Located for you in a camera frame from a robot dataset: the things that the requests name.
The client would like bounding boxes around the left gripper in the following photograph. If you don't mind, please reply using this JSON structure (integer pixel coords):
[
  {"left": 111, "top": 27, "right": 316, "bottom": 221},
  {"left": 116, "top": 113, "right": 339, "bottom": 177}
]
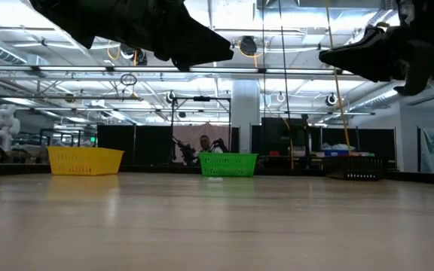
[{"left": 28, "top": 0, "right": 235, "bottom": 73}]

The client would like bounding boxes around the black partition screen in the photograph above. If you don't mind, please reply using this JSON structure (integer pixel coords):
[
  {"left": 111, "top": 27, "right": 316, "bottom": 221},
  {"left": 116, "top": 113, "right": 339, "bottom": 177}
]
[
  {"left": 309, "top": 126, "right": 398, "bottom": 163},
  {"left": 96, "top": 124, "right": 173, "bottom": 166}
]

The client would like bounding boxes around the white building column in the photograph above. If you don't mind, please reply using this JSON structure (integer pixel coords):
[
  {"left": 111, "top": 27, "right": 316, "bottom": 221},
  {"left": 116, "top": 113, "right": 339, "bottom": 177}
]
[{"left": 231, "top": 79, "right": 261, "bottom": 153}]

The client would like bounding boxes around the pink curtain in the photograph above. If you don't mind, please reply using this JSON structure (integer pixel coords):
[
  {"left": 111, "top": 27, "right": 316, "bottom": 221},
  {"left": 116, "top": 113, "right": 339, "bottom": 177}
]
[{"left": 172, "top": 122, "right": 234, "bottom": 166}]

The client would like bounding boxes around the person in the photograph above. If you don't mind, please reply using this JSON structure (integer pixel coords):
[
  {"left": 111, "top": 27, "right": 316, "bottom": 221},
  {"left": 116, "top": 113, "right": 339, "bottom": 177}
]
[{"left": 196, "top": 134, "right": 225, "bottom": 154}]

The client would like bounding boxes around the blue box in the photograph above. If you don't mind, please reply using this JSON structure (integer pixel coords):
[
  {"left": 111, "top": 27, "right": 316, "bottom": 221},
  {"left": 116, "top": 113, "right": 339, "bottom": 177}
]
[{"left": 321, "top": 148, "right": 350, "bottom": 157}]

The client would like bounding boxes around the black plastic basket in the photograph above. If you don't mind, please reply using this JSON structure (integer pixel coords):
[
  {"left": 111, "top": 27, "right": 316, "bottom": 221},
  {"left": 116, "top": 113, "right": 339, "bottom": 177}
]
[{"left": 324, "top": 155, "right": 389, "bottom": 181}]

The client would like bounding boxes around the black cabinet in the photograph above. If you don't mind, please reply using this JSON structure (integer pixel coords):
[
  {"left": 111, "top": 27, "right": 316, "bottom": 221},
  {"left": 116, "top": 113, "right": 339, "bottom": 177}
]
[{"left": 250, "top": 117, "right": 309, "bottom": 157}]

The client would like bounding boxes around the green plastic basket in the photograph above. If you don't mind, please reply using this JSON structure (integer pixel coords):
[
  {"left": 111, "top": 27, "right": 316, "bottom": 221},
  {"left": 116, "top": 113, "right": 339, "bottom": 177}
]
[{"left": 199, "top": 151, "right": 260, "bottom": 178}]

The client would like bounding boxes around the yellow plastic basket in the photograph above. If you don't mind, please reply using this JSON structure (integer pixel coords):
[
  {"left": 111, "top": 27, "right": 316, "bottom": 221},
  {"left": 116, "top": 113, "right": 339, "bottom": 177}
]
[{"left": 47, "top": 145, "right": 125, "bottom": 176}]

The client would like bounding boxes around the black ceiling cable reel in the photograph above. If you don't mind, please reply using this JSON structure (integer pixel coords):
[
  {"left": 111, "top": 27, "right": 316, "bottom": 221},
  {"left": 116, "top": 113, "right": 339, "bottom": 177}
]
[
  {"left": 237, "top": 35, "right": 270, "bottom": 69},
  {"left": 324, "top": 92, "right": 339, "bottom": 108},
  {"left": 118, "top": 43, "right": 149, "bottom": 67}
]

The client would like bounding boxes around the black stand frame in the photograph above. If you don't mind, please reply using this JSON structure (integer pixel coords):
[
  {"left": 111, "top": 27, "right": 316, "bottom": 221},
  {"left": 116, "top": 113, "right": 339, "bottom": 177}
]
[{"left": 170, "top": 96, "right": 233, "bottom": 166}]

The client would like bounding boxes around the yellow hanging strap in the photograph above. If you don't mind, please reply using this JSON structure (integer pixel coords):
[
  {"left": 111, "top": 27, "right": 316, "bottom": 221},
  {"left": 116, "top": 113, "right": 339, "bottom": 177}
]
[{"left": 324, "top": 0, "right": 353, "bottom": 156}]

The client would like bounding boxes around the black hanging cable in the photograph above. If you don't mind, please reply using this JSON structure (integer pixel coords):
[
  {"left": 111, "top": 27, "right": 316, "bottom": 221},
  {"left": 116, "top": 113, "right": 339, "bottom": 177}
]
[{"left": 278, "top": 0, "right": 296, "bottom": 170}]

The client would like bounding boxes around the black table frame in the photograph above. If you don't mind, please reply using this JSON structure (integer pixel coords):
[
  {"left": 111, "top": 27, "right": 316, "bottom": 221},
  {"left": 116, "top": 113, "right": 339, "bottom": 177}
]
[{"left": 0, "top": 161, "right": 434, "bottom": 182}]

